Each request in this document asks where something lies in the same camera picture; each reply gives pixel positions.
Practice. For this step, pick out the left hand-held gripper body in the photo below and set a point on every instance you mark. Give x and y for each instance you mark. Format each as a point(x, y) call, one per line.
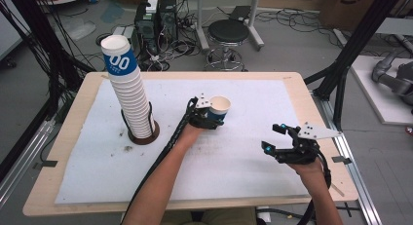
point(199, 116)

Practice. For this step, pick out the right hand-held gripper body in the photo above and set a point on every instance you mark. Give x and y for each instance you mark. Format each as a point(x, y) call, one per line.
point(308, 147)

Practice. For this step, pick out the blue banded paper cup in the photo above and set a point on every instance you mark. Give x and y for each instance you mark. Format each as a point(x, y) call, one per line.
point(220, 105)

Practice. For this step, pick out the brown round cup holder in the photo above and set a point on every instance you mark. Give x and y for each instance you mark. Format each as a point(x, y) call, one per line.
point(143, 141)

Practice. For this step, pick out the stack of white paper cups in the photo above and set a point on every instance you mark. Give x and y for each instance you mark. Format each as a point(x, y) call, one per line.
point(128, 88)

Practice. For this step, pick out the person's left hand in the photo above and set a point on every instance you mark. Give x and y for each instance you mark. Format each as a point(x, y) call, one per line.
point(191, 133)

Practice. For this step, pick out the person's right hand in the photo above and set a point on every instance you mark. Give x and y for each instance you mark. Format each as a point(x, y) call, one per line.
point(307, 169)

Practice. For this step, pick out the white table mat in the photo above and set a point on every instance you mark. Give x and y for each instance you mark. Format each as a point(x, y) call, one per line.
point(227, 160)

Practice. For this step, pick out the person's khaki trousers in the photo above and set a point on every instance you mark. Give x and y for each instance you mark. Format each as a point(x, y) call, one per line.
point(227, 218)

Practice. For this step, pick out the white floor board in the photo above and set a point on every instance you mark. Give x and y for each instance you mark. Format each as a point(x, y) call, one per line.
point(376, 101)

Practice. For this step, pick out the white metal stand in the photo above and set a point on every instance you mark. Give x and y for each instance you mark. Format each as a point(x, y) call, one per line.
point(201, 30)

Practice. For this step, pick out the black round stool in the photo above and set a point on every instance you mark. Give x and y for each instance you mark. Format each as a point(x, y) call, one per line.
point(228, 31)

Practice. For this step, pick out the black computer tower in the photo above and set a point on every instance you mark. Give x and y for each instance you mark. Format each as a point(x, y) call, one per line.
point(146, 23)
point(168, 17)

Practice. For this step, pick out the dark flat device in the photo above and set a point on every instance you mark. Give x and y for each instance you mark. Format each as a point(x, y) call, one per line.
point(240, 13)

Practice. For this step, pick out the brown cardboard box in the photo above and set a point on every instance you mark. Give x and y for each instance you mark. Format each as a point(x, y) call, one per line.
point(350, 10)

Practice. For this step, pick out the aluminium rail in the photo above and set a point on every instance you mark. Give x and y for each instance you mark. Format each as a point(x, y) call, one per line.
point(26, 160)
point(352, 179)

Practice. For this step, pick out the black metal frame post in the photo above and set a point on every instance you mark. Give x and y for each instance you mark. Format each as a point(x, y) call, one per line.
point(354, 46)
point(42, 49)

